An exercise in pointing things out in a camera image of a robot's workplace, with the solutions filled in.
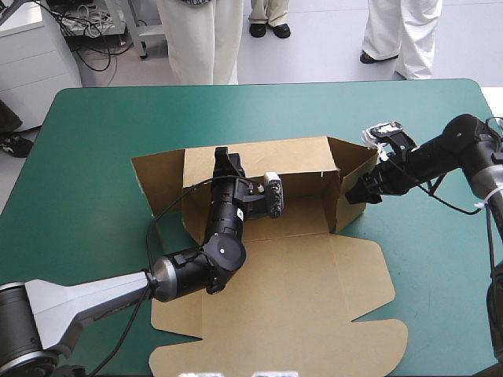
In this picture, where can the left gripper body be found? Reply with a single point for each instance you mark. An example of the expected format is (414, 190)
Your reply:
(230, 196)

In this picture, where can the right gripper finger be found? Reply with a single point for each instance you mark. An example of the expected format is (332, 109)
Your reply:
(363, 192)

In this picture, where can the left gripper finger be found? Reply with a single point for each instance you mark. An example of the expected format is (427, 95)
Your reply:
(236, 167)
(221, 163)

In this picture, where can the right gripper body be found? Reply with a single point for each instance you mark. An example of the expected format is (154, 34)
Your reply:
(399, 173)

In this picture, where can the brown cardboard box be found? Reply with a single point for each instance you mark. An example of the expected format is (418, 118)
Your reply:
(291, 298)

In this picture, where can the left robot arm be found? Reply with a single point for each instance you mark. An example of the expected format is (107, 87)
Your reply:
(78, 302)

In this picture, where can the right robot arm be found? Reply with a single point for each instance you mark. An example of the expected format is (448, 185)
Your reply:
(463, 137)

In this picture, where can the person's legs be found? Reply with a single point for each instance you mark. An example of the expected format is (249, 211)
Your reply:
(401, 35)
(270, 21)
(200, 39)

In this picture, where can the white cabinet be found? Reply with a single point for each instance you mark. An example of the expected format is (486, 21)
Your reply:
(31, 66)

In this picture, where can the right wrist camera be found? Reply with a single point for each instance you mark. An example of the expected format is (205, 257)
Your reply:
(383, 131)

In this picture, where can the grey metal table frame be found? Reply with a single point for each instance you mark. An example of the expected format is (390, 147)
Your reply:
(142, 23)

